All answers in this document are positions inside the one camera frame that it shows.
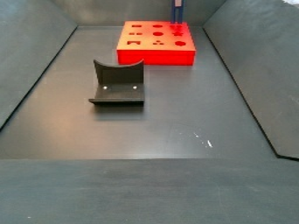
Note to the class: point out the red shape-sorter box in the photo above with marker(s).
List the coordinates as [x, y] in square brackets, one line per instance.
[158, 42]

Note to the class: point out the black curved holder bracket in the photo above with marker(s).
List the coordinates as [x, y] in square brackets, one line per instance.
[121, 83]

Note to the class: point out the blue square-circle peg object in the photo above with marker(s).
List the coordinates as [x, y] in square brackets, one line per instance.
[177, 17]

